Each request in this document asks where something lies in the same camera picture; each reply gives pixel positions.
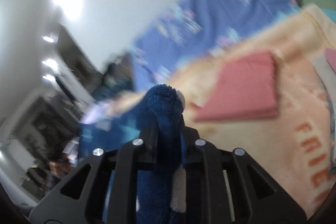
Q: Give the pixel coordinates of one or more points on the peach fleece blanket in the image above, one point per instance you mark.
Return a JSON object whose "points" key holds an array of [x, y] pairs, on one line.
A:
{"points": [[294, 146]]}

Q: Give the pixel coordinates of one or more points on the navy star fleece onesie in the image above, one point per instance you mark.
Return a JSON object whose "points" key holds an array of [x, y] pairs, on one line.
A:
{"points": [[160, 106]]}

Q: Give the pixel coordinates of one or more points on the stack of folded pink cloths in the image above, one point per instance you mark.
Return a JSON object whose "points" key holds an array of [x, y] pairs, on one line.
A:
{"points": [[325, 68]]}

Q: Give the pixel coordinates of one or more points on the purple tree print pillow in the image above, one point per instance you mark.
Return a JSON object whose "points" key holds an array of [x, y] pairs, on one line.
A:
{"points": [[190, 29]]}

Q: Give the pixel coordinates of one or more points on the folded salmon pink cloth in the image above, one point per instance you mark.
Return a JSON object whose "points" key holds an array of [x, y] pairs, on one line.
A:
{"points": [[245, 89]]}

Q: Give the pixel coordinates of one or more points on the lilac folded cloth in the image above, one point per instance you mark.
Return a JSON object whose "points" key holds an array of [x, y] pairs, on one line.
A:
{"points": [[98, 111]]}

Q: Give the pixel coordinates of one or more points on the dark floral pillow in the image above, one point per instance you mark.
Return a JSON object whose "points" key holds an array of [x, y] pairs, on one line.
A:
{"points": [[119, 73]]}

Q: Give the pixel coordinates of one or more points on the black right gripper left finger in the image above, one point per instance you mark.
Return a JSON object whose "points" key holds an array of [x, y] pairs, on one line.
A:
{"points": [[103, 187]]}

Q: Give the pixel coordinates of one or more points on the dark teal knitted throw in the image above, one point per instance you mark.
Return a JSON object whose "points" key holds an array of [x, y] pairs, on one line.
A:
{"points": [[105, 92]]}

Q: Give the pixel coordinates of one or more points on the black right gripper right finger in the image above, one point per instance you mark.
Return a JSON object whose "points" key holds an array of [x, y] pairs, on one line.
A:
{"points": [[231, 187]]}

